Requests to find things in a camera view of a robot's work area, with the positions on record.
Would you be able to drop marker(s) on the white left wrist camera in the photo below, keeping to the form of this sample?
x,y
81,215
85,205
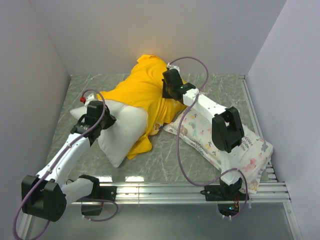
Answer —
x,y
87,99

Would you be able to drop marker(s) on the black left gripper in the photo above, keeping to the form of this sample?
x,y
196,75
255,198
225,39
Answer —
x,y
112,120

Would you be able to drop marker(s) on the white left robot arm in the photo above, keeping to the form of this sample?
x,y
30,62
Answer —
x,y
46,195

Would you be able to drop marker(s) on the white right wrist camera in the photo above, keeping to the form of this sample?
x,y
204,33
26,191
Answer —
x,y
169,66

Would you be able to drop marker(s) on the aluminium right side rail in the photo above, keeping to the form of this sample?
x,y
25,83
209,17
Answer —
x,y
269,170

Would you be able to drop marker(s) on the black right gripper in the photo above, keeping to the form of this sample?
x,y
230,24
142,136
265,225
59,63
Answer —
x,y
164,94

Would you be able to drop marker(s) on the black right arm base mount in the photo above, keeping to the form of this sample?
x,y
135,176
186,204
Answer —
x,y
228,198

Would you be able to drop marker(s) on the aluminium rail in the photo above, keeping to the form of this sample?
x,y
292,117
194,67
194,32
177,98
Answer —
x,y
185,193
269,170

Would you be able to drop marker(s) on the aluminium front rail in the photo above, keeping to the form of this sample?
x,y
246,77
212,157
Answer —
x,y
185,193

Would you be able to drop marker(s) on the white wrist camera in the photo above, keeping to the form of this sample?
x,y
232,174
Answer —
x,y
87,99
169,66

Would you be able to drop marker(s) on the yellow cartoon print pillowcase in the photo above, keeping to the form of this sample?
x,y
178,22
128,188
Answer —
x,y
143,88

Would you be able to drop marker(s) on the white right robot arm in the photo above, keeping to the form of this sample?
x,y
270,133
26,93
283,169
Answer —
x,y
226,127

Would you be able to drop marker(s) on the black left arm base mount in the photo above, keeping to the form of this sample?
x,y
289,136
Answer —
x,y
103,193

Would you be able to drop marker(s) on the floral print white pillow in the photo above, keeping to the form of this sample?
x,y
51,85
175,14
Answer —
x,y
250,157

